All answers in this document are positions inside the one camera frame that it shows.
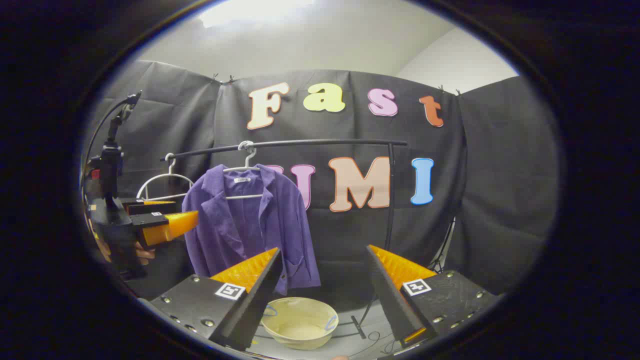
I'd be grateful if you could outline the cream laundry hamper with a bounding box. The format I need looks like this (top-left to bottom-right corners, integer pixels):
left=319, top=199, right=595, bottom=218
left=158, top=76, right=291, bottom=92
left=260, top=296, right=340, bottom=351

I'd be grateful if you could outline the white plastic hanger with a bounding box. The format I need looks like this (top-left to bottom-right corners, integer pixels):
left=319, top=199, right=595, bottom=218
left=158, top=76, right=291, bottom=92
left=136, top=152, right=195, bottom=202
left=222, top=140, right=266, bottom=201

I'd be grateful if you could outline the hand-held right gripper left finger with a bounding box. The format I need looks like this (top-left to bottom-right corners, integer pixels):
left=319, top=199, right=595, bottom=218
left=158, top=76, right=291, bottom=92
left=150, top=246, right=284, bottom=352

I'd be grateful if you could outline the black clothes rack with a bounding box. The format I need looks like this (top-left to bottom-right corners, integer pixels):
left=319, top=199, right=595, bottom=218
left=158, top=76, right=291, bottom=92
left=161, top=138, right=409, bottom=342

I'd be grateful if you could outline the black backdrop cloth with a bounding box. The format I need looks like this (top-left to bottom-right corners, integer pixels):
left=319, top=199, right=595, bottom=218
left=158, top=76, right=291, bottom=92
left=82, top=60, right=559, bottom=301

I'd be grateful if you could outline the black tripod stand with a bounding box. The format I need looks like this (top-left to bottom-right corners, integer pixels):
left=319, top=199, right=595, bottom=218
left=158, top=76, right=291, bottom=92
left=427, top=215, right=459, bottom=274

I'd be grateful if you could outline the purple jacket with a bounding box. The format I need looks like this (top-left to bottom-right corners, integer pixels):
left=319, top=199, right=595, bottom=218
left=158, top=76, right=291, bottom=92
left=181, top=163, right=322, bottom=296

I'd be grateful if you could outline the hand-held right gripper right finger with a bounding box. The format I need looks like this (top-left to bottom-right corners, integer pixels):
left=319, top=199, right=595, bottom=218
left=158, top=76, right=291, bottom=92
left=364, top=244, right=501, bottom=349

